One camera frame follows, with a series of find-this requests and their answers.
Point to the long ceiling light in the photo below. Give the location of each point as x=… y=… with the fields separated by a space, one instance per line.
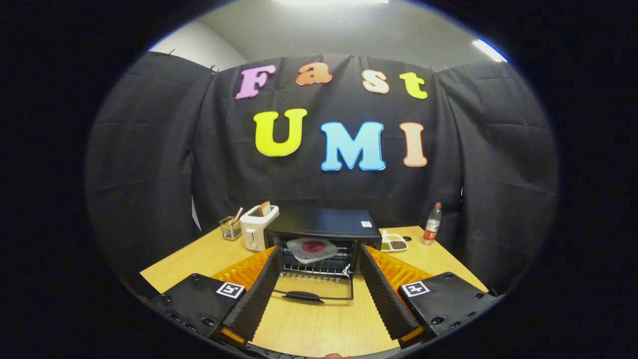
x=490 y=50

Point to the clear plastic water bottle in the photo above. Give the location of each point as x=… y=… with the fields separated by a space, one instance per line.
x=431 y=227

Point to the large ceiling light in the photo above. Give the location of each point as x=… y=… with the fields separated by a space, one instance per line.
x=331 y=2

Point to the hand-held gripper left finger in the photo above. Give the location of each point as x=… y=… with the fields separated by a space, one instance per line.
x=256 y=294

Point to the white divided bean dish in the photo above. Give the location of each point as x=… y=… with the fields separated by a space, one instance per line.
x=394 y=245

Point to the black toaster oven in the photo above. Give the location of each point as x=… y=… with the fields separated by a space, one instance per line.
x=324 y=222

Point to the pink round food slice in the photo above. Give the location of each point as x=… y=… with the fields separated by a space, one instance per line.
x=314 y=246

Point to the white pop-up toaster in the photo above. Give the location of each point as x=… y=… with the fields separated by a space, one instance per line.
x=254 y=234

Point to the white square plate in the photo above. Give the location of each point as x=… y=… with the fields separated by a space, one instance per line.
x=311 y=257

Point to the brown toast slice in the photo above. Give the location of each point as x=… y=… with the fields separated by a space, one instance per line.
x=265 y=208

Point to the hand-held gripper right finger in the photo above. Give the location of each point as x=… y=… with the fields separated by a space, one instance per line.
x=384 y=294

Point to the pink pen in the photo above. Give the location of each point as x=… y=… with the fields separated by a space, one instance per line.
x=239 y=213

